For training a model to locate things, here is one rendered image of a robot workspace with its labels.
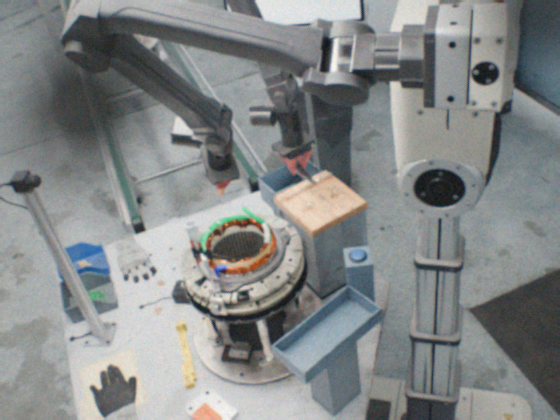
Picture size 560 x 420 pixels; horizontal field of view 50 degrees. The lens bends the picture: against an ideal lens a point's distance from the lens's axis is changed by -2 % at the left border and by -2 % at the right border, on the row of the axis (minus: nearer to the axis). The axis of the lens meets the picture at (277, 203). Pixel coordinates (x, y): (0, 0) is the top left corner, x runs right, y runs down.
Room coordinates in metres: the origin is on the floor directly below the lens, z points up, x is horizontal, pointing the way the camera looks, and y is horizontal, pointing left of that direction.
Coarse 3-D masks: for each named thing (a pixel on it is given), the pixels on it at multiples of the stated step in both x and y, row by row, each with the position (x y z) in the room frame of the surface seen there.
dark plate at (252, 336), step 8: (280, 312) 1.21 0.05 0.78; (272, 320) 1.19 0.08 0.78; (280, 320) 1.18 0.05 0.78; (232, 328) 1.19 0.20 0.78; (240, 328) 1.18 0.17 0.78; (248, 328) 1.17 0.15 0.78; (256, 328) 1.17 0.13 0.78; (272, 328) 1.16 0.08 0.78; (280, 328) 1.15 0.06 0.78; (232, 336) 1.15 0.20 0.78; (240, 336) 1.15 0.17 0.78; (248, 336) 1.14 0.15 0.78; (256, 336) 1.14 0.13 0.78; (272, 336) 1.13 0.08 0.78; (280, 336) 1.12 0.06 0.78; (256, 344) 1.11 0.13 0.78; (272, 344) 1.10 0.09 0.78
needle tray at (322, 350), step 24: (336, 312) 0.97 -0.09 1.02; (360, 312) 0.95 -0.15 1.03; (288, 336) 0.90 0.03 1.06; (312, 336) 0.91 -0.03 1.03; (336, 336) 0.90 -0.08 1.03; (360, 336) 0.88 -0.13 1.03; (288, 360) 0.83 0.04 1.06; (312, 360) 0.84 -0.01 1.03; (336, 360) 0.86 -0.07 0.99; (312, 384) 0.89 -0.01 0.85; (336, 384) 0.85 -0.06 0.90; (360, 384) 0.89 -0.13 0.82; (336, 408) 0.84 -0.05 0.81
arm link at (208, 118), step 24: (72, 48) 0.83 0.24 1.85; (120, 48) 0.88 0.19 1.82; (144, 48) 0.92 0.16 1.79; (96, 72) 0.86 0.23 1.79; (120, 72) 0.92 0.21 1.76; (144, 72) 0.91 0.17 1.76; (168, 72) 0.95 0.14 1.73; (168, 96) 0.95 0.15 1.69; (192, 96) 0.98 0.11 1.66; (192, 120) 0.99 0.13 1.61; (216, 120) 1.01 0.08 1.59
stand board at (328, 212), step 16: (320, 176) 1.46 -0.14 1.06; (288, 192) 1.41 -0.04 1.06; (304, 192) 1.40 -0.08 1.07; (320, 192) 1.39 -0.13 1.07; (352, 192) 1.36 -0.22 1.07; (288, 208) 1.34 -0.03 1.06; (304, 208) 1.33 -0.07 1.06; (320, 208) 1.32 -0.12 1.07; (336, 208) 1.30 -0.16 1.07; (352, 208) 1.29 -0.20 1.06; (304, 224) 1.26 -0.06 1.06; (320, 224) 1.25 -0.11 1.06; (336, 224) 1.26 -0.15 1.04
